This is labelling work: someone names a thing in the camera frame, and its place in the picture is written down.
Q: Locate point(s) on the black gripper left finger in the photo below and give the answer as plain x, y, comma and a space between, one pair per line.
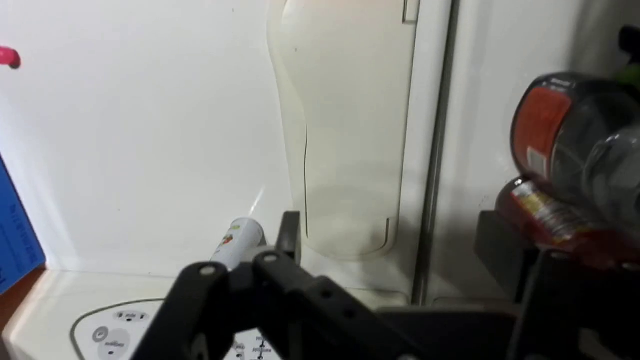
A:
293, 307

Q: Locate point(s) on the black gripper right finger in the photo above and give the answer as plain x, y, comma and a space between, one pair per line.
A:
572, 307

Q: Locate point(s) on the washing machine control panel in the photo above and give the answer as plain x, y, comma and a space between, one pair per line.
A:
110, 336

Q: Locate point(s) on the red bottle with printed label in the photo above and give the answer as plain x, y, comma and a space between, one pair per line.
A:
540, 210

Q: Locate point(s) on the dark bottle with red label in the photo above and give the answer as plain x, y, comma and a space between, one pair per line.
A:
540, 127

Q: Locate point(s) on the blue cloth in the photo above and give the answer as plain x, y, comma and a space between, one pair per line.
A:
17, 240

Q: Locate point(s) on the pink object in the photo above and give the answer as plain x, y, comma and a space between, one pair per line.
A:
8, 57

